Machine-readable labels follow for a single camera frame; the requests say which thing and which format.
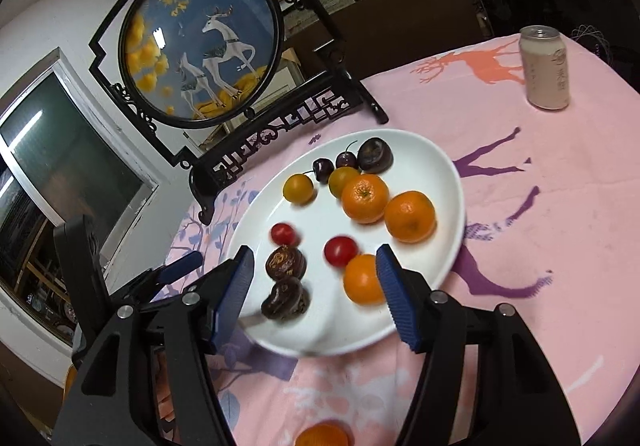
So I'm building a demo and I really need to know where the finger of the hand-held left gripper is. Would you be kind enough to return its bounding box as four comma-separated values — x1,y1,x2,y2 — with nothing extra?
150,251,203,284
111,268,167,313

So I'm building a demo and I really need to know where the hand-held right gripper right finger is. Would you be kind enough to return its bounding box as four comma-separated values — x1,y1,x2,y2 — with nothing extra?
376,244,556,446

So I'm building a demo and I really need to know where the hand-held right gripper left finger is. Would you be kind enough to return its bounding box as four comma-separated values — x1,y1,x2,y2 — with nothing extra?
52,245,256,446

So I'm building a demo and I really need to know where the dark brown water chestnut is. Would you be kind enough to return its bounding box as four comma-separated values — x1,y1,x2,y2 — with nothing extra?
261,276,311,322
265,245,303,282
357,137,394,173

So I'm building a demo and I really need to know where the red cherry tomato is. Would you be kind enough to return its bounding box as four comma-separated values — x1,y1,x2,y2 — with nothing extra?
323,235,360,268
270,222,300,247

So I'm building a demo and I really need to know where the large orange tangerine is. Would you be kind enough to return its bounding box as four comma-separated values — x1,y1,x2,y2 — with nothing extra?
384,190,437,244
341,173,390,225

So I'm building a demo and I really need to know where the white oval plate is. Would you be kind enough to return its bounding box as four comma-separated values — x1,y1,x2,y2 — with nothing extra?
226,128,467,357

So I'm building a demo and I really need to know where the small pale yellow fruit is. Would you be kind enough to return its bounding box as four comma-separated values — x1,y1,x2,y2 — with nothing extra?
328,166,361,199

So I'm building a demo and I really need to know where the white framed window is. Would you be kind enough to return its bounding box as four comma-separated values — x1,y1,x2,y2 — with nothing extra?
0,46,161,352

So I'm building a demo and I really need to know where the pink printed tablecloth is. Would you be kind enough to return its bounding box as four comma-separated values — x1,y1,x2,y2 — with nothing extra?
160,28,640,446

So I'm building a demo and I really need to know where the pale pink drink can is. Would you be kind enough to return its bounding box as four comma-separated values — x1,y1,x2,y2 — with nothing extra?
518,25,572,111

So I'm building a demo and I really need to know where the round deer screen black frame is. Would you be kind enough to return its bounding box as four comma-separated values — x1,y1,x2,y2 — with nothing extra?
88,0,390,227

